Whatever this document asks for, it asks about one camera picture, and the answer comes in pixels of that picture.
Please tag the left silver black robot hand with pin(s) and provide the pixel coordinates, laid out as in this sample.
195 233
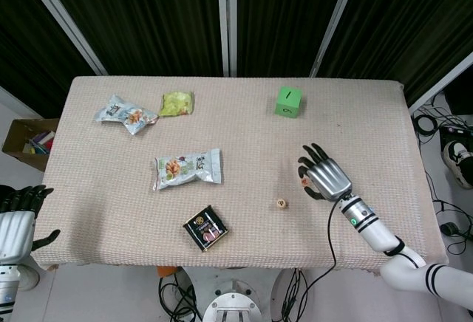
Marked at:
16 226

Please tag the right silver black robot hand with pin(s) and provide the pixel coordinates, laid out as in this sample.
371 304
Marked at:
329 178

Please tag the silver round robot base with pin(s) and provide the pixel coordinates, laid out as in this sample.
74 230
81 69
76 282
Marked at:
235 303

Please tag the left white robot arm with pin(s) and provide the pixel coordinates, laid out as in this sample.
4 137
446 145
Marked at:
7 288

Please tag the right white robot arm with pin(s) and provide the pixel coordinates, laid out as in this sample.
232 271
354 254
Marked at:
373 229

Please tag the brown cardboard box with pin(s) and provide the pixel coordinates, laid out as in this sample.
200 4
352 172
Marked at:
22 144

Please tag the green foam number cube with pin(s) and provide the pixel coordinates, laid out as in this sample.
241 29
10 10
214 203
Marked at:
289 102

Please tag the colourful books stack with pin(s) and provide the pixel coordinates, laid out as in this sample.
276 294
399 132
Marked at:
40 143

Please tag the beige woven table cloth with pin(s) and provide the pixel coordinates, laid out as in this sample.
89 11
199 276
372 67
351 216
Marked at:
240 144

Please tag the black white sneaker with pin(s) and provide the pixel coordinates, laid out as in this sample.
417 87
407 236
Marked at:
458 161

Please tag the black snack packet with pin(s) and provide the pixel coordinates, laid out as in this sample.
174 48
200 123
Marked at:
205 228

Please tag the black electronic device box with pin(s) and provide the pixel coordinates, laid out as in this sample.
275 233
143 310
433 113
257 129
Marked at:
456 135

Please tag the silver green snack bag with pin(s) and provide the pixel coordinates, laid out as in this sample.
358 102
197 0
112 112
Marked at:
186 170

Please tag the orange small object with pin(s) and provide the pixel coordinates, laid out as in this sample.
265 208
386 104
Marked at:
167 271

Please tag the blue white snack bag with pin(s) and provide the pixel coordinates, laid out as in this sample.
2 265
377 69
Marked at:
127 114

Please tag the dark green curtain panel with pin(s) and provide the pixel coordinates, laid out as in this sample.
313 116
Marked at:
284 15
406 23
148 15

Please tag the white metal frame post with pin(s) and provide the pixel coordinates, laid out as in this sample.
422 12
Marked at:
334 23
441 83
226 23
64 19

